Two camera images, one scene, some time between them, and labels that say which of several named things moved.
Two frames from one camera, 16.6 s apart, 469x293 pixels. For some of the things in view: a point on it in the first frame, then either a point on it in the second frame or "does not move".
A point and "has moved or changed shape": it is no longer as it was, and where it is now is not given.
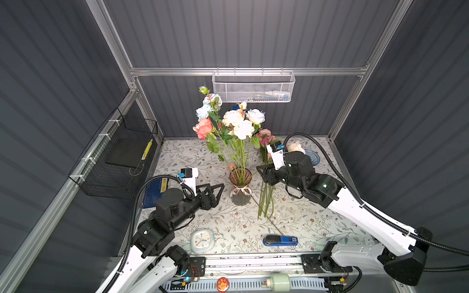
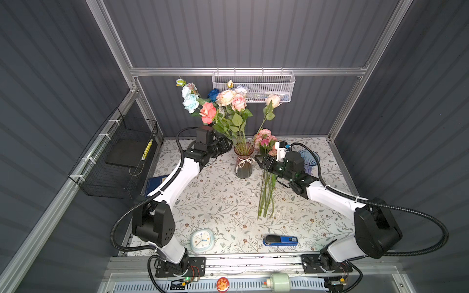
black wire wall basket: x=112 y=165 does not move
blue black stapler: x=269 y=240 does not move
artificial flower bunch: x=264 y=138 does not move
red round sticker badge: x=223 y=284 does not move
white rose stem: x=256 y=117 → x=240 y=88
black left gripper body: x=201 y=203 → x=218 y=148
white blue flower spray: x=209 y=110 → x=192 y=97
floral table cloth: x=277 y=220 does not move
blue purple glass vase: x=314 y=156 does not move
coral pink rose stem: x=203 y=128 has moved or changed shape
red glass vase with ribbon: x=241 y=193 → x=243 y=166
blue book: x=152 y=190 does not move
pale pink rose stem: x=296 y=146 has moved or changed shape
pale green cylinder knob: x=280 y=282 does not move
